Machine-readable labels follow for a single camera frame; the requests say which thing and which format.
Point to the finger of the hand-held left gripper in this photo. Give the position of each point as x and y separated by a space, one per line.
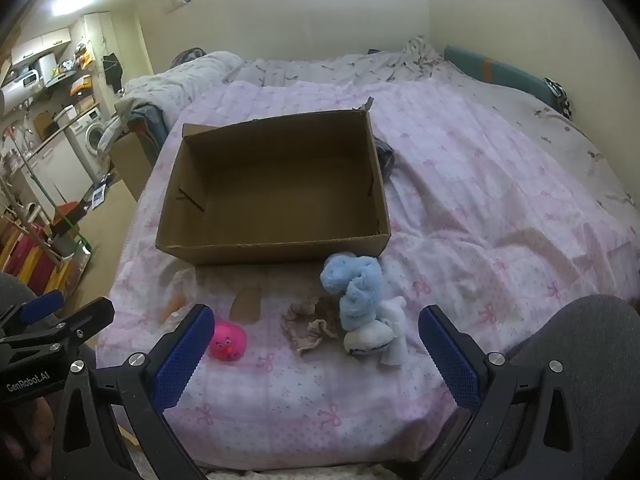
42 306
90 317

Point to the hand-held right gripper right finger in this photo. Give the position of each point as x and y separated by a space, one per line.
450 360

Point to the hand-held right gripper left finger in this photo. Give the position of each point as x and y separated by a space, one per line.
182 360

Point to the pink sponge balls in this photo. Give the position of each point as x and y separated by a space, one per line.
227 341

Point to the white sock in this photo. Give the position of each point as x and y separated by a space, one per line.
396 327

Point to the clear plastic packet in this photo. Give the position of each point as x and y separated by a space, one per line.
184 280

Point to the light blue fluffy scrunchie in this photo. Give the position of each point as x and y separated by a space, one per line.
355 295

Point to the beige scrunchie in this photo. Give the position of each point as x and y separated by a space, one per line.
307 329

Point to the person's left hand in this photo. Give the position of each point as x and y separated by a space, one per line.
27 427

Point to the person's left leg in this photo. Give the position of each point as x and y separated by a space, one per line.
15 287

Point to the person's leg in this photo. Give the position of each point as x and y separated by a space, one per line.
580 330
15 287

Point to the red plastic item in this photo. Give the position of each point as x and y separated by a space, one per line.
25 260

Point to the person's right leg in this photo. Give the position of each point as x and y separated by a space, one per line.
580 330

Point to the tall brown cardboard box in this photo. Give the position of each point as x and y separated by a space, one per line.
131 162

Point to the pink bow printed blanket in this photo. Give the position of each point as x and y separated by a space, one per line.
475 200

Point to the white washing machine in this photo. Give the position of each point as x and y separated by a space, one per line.
90 137

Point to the white plastic bag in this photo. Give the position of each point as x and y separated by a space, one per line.
107 134

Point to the dark grey cloth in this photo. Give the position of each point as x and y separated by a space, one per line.
385 157

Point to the white microwave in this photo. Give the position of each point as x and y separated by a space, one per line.
28 80

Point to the white quilt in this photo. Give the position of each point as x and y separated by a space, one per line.
170 85

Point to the black hanging garment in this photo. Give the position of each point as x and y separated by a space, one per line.
113 70

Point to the black white patterned item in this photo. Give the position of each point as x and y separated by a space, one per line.
559 96

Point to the white kitchen wall cabinets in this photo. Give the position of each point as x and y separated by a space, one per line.
42 45

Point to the wall hook ornament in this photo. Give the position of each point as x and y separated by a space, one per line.
180 1

